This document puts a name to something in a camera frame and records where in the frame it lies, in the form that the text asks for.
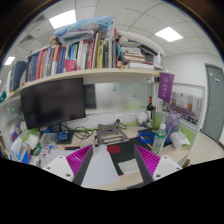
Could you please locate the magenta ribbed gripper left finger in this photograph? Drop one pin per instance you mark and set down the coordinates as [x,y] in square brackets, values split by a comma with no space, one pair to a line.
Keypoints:
[72,167]

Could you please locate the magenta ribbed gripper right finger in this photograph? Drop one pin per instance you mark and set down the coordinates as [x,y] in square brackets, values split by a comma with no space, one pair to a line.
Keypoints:
[153,167]

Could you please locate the clear green-label water bottle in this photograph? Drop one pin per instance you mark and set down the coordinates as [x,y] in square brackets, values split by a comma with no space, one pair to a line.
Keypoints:
[159,139]

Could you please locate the purple translucent water jug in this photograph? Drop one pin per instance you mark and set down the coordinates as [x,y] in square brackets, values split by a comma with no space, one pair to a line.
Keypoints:
[172,123]

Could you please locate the white paper sheet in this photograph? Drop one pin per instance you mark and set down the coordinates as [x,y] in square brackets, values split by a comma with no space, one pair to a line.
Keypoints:
[101,169]

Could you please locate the black desk mat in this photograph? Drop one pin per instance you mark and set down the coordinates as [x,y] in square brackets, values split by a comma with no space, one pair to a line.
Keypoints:
[125,158]

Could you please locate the blue small box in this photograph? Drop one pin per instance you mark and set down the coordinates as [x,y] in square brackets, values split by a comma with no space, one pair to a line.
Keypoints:
[63,136]

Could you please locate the white tissue pack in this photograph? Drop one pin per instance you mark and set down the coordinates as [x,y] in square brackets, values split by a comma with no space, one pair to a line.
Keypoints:
[179,139]

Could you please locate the red round coaster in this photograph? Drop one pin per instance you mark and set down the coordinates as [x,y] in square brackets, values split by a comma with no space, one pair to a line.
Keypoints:
[113,149]

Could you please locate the grey metal laptop stand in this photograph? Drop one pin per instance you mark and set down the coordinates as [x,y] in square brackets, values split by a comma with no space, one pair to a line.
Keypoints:
[110,134]

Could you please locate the dark wine bottle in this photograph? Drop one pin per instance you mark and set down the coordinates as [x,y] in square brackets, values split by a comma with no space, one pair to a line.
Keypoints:
[149,110]

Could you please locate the black computer monitor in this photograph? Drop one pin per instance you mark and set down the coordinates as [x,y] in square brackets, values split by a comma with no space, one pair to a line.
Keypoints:
[53,102]

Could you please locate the group photo poster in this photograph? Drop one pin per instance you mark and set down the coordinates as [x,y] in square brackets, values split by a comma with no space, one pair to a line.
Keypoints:
[187,106]

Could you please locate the grey door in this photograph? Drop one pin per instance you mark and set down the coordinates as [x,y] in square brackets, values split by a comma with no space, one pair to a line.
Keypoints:
[214,117]

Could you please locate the purple hanging pennant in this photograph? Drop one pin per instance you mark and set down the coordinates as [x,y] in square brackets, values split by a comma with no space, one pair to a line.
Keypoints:
[165,86]

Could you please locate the black speaker panel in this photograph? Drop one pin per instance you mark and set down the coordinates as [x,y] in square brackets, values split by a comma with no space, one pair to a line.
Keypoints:
[90,96]

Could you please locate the wooden book shelf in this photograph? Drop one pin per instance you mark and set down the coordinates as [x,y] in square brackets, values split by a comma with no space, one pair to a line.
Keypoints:
[94,76]

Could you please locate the pink box on shelf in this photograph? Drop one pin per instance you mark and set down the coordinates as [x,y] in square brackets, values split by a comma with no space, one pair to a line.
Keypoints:
[70,65]

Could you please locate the dark blue binder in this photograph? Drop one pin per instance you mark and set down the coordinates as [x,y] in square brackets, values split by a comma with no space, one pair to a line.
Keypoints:
[16,74]

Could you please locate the stack of flat books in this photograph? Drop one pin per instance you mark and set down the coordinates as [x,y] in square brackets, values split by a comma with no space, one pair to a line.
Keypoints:
[133,54]

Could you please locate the row of upright books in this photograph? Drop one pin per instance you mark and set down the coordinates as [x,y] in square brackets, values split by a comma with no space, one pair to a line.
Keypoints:
[92,53]

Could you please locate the blue plastic bag on books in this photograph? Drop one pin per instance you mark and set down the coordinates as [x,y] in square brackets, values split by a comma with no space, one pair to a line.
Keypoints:
[84,29]

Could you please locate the white wall socket strip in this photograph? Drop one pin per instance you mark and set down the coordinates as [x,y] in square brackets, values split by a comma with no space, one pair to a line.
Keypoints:
[122,117]

